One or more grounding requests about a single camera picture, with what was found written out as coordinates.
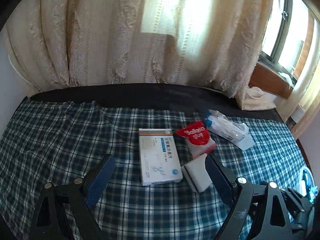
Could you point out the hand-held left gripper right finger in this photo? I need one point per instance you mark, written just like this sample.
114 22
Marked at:
218 180

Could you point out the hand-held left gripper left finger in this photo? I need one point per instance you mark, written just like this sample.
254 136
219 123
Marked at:
100 180

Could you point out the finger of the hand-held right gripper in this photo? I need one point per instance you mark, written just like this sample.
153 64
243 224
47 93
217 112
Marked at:
296 201

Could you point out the white sponge with black stripe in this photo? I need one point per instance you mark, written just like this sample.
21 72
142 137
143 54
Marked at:
196 173

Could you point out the white basket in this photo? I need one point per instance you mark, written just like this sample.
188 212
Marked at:
303 177

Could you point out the red and white packet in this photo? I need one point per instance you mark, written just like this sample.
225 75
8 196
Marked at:
197 135

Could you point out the white plastic bag packet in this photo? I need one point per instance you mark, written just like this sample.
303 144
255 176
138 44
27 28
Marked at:
230 130

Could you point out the blue plaid blanket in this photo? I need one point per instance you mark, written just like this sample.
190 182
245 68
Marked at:
62 142

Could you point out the white medicine box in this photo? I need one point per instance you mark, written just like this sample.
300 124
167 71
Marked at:
157 160

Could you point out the black mattress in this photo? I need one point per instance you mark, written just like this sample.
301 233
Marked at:
150 95

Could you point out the plain cream curtain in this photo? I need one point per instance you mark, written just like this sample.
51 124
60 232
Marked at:
310 100

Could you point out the brown wooden window sill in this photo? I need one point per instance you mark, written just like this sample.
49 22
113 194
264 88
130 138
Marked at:
270 80

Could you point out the cream lace curtain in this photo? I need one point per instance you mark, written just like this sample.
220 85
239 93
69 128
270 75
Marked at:
112 30

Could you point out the window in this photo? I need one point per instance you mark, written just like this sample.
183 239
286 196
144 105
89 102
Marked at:
287 30

